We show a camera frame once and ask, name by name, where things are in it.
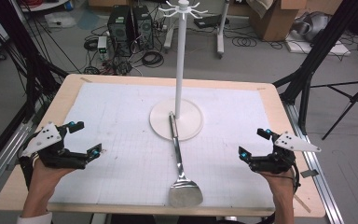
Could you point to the white flat board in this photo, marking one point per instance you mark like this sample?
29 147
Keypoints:
320 49

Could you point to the aluminium rail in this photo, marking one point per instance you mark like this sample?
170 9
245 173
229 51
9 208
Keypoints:
0 161
320 180

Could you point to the grey bag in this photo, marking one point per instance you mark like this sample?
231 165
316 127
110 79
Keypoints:
312 25

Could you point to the small white device green light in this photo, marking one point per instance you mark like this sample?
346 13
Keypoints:
102 46

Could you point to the cardboard box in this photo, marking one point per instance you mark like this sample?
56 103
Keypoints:
276 21

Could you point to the tan tape strip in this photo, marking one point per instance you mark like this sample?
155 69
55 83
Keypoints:
301 202

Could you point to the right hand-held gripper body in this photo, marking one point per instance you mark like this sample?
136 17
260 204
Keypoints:
295 144

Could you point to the black tripod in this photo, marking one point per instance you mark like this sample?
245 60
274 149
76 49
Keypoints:
352 99

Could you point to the black computer tower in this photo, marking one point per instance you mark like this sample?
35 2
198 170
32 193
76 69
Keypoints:
143 26
119 29

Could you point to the person's left hand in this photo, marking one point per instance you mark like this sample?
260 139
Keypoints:
45 180

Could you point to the white plastic sheet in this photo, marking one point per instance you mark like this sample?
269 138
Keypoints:
60 20

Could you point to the white round table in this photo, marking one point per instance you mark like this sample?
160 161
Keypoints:
40 4

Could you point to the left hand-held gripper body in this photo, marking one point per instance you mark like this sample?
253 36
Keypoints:
43 138

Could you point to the white rack stand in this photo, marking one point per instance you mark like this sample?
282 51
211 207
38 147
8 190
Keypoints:
181 62

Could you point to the metal spatula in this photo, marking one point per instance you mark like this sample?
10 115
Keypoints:
185 194

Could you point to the person's right hand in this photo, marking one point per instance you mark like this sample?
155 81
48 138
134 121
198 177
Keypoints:
281 186

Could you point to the white stand leg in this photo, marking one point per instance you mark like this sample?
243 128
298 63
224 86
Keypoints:
221 31
168 35

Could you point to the white grid mat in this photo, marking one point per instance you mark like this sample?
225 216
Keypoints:
121 124

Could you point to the black flat device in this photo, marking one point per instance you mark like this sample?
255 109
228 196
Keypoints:
209 21

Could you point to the beige cloth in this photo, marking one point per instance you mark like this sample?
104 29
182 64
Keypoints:
261 7

